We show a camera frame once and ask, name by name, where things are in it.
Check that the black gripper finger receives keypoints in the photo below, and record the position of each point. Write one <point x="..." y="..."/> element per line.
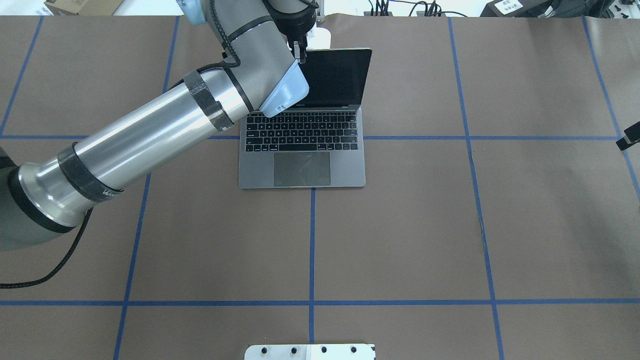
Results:
<point x="631" y="137"/>
<point x="299" y="51"/>

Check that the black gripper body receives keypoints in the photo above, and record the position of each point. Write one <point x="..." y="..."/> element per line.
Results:
<point x="297" y="21"/>

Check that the grey laptop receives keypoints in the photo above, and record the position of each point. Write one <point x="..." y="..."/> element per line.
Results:
<point x="318" y="142"/>

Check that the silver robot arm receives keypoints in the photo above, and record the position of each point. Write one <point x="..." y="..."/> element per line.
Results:
<point x="265" y="45"/>

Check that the black box with label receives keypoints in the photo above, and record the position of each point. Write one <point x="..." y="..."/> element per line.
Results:
<point x="537" y="8"/>

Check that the cardboard box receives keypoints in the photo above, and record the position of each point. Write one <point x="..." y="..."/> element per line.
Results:
<point x="83" y="7"/>

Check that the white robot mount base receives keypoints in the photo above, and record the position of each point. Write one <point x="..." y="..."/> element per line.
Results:
<point x="326" y="351"/>

